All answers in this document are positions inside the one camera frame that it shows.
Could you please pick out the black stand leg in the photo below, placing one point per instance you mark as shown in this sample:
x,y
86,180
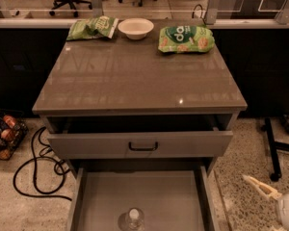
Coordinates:
x,y
274,146

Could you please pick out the black wire basket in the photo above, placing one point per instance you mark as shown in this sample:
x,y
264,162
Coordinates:
x,y
12,133

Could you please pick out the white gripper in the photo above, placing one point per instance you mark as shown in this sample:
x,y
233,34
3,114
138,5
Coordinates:
x,y
288,209

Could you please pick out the white paper bowl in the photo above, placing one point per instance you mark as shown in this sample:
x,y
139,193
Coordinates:
x,y
136,28

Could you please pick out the grey top drawer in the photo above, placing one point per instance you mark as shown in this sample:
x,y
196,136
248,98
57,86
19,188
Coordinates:
x,y
107,137

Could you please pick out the clear plastic water bottle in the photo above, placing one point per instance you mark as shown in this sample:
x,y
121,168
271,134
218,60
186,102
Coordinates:
x,y
132,220

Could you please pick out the grey drawer cabinet counter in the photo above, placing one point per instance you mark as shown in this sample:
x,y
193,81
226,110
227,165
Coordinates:
x,y
124,77

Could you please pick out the grey open middle drawer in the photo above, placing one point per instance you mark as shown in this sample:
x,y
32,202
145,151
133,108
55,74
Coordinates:
x,y
170,200

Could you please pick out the green snack bag right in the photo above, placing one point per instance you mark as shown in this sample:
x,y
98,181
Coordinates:
x,y
182,39

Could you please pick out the black drawer handle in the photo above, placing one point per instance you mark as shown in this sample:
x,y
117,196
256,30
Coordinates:
x,y
134,147

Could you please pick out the green chip bag left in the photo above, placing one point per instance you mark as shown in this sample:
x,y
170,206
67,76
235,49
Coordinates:
x,y
93,28

